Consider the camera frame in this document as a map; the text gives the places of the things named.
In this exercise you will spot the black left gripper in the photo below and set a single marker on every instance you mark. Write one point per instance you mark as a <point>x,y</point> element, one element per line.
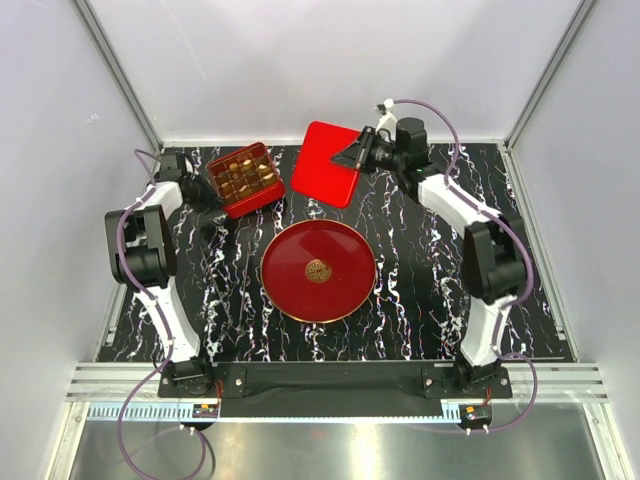
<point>212,200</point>

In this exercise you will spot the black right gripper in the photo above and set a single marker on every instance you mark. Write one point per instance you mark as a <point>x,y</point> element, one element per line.
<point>357,154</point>

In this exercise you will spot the red box lid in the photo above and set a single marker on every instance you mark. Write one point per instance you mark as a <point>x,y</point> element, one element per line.
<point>315,174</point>

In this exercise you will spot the red compartment chocolate box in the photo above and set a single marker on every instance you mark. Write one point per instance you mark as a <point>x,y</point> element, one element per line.
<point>235,170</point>

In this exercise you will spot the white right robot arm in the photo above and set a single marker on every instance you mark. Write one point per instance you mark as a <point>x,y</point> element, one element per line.
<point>496,269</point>

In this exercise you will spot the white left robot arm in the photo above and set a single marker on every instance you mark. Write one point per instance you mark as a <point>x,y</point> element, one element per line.
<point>142,256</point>

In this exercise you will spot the round red lacquer tray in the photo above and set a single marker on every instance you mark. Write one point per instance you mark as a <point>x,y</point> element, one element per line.
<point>318,271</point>

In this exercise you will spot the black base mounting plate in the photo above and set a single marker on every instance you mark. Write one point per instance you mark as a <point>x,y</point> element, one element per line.
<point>363,389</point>

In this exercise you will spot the aluminium frame rail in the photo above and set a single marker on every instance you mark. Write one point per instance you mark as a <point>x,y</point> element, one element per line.
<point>105,386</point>

